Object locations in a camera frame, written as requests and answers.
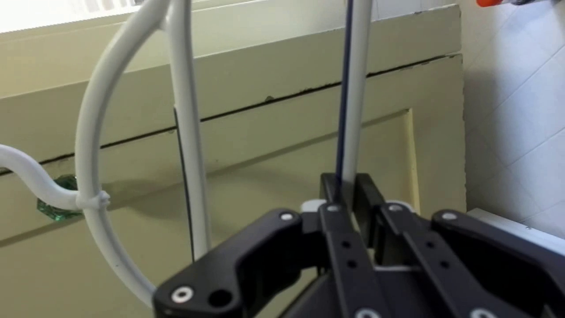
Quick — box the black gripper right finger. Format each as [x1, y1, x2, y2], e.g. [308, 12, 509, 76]
[352, 171, 565, 318]

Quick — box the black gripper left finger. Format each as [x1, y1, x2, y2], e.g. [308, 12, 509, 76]
[152, 171, 382, 318]

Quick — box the white plastic clothes hanger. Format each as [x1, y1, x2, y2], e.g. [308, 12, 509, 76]
[0, 0, 377, 311]

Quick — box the green glass cabinet knob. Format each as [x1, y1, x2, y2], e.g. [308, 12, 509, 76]
[36, 173, 82, 224]

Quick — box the closed cream wall cabinet door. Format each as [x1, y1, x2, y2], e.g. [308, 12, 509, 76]
[0, 54, 469, 318]

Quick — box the cream wall cabinet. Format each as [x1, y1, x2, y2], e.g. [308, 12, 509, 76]
[0, 3, 469, 318]

